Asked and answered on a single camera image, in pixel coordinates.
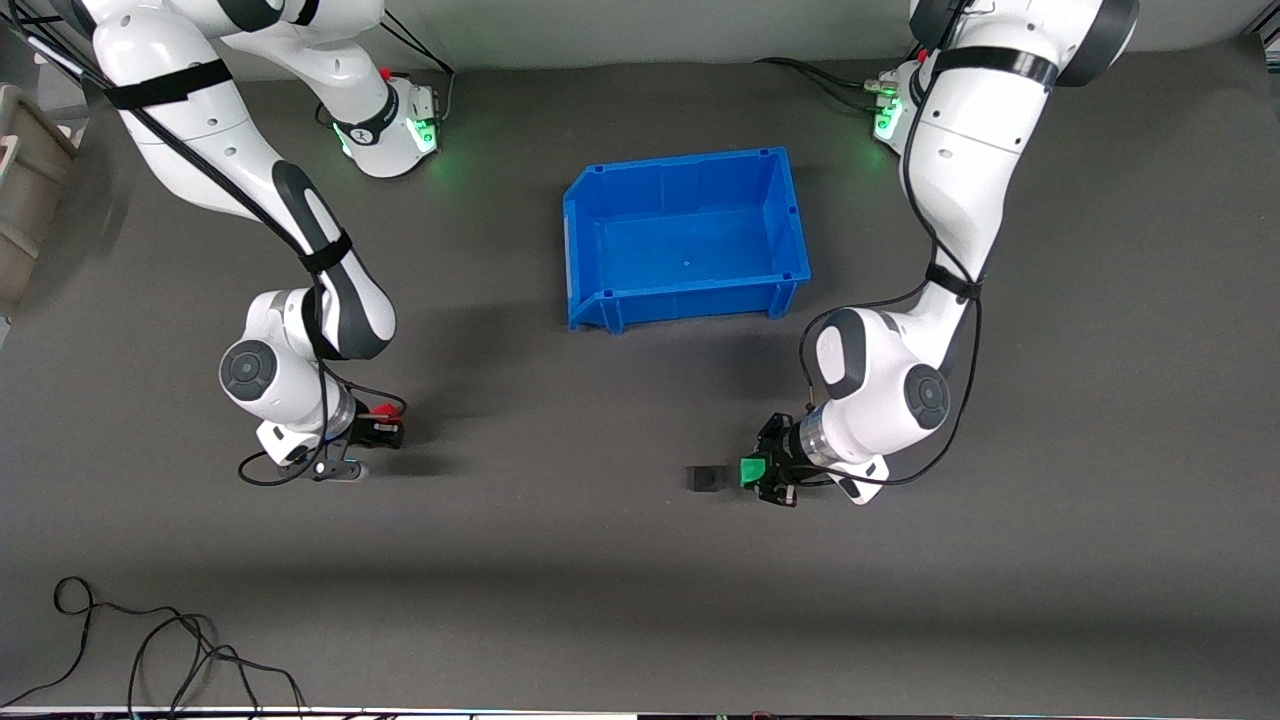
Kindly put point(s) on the beige plastic crate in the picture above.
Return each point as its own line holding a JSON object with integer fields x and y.
{"x": 25, "y": 180}

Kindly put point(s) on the dark metal frame rail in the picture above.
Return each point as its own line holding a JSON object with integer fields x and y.
{"x": 1265, "y": 38}
{"x": 30, "y": 40}

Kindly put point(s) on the black cube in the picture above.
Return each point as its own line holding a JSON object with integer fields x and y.
{"x": 704, "y": 479}

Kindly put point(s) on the blue plastic bin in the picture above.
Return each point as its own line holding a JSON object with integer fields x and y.
{"x": 690, "y": 240}

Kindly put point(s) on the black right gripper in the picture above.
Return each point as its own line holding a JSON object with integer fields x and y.
{"x": 371, "y": 432}

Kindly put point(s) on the green cube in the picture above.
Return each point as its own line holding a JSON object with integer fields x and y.
{"x": 753, "y": 472}

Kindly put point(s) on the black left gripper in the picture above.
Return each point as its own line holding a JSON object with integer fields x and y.
{"x": 778, "y": 456}

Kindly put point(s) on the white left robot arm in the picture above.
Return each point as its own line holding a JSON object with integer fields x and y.
{"x": 960, "y": 150}

